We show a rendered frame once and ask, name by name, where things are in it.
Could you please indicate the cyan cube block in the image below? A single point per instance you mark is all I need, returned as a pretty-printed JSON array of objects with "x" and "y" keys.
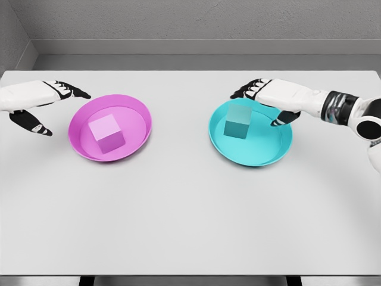
[{"x": 238, "y": 122}]

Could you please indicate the pink cube block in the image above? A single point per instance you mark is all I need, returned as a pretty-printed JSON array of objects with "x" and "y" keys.
[{"x": 104, "y": 129}]

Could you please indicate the pink round plate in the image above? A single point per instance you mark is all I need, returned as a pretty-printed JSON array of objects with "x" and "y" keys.
[{"x": 135, "y": 119}]

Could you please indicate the cyan round plate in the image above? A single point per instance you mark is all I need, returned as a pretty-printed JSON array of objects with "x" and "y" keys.
[{"x": 262, "y": 149}]

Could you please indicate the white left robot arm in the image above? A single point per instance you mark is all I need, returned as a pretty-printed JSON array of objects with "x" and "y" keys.
[{"x": 3, "y": 99}]

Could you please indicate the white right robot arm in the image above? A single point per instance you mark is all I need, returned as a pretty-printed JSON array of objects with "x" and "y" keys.
[{"x": 339, "y": 104}]

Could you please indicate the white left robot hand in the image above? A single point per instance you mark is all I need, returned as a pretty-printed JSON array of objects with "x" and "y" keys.
[{"x": 32, "y": 93}]

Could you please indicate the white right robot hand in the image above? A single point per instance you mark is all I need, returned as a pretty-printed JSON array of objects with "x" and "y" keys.
[{"x": 279, "y": 93}]

